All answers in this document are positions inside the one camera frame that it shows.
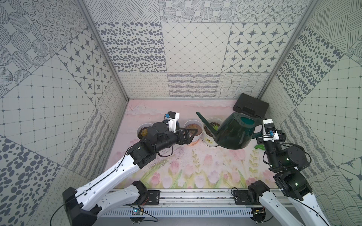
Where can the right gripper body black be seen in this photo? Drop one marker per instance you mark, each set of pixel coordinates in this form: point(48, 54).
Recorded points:
point(259, 140)

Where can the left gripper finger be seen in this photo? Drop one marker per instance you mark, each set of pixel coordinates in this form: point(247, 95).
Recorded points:
point(185, 132)
point(191, 140)

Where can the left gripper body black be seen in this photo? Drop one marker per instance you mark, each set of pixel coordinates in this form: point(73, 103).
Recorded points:
point(180, 135)

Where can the white pot pink succulent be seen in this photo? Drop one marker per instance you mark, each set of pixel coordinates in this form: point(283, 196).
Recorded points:
point(195, 124)

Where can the dark green watering can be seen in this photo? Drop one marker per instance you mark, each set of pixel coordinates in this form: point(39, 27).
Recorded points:
point(235, 132)

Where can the white pot yellow-brown succulent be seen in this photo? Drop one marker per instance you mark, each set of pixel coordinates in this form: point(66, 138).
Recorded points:
point(142, 130)

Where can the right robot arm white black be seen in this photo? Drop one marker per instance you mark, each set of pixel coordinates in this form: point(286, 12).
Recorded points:
point(286, 160)

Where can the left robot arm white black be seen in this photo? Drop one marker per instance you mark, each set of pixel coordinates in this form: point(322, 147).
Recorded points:
point(85, 204)

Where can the large white pot green succulent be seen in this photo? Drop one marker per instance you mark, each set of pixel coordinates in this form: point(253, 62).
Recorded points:
point(207, 136)

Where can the black plastic tool case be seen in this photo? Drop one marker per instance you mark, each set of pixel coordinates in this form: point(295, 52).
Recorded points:
point(251, 106)

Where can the right small circuit board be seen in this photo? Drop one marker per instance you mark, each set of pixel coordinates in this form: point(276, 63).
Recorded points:
point(258, 215)

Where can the small circuit board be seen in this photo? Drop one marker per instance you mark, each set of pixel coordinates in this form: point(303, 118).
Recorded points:
point(136, 216)
point(258, 215)

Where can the left small circuit board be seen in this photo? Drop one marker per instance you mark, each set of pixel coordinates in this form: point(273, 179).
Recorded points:
point(136, 216)

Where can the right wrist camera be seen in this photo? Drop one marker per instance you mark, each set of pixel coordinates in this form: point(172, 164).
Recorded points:
point(269, 128)

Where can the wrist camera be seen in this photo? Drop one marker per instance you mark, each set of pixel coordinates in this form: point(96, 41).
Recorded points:
point(172, 121)
point(269, 128)

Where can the green hose nozzle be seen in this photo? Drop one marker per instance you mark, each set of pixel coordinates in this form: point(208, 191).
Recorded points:
point(260, 146)

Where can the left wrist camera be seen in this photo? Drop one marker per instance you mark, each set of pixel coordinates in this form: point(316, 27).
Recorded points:
point(172, 121)

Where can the aluminium mounting rail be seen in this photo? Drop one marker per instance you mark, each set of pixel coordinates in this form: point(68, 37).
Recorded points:
point(183, 198)

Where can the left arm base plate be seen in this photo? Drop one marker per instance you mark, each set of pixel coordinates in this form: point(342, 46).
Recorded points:
point(151, 197)

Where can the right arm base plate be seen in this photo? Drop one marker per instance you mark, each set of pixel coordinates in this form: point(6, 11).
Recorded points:
point(242, 197)

